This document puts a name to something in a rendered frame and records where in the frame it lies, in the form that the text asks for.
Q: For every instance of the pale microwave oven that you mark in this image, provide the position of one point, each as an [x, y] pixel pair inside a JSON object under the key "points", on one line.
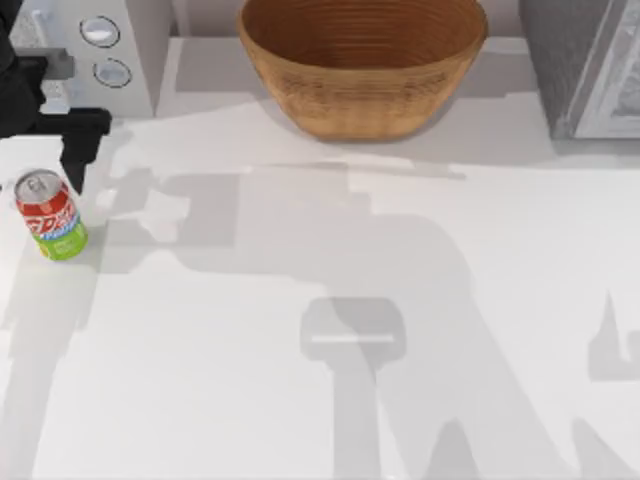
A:
{"points": [[135, 60]]}

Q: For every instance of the red and green can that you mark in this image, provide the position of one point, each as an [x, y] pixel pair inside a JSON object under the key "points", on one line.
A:
{"points": [[52, 220]]}

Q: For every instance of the brown woven basket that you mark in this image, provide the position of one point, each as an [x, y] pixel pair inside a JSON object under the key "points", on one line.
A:
{"points": [[360, 65]]}

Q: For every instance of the large round microwave knob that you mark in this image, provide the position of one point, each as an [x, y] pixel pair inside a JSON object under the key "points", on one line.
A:
{"points": [[99, 31]]}

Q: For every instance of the small round microwave knob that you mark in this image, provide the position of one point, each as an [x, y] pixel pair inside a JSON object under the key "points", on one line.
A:
{"points": [[112, 72]]}

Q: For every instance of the pale cabinet door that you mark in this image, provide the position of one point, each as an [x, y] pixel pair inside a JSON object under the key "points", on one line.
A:
{"points": [[612, 75]]}

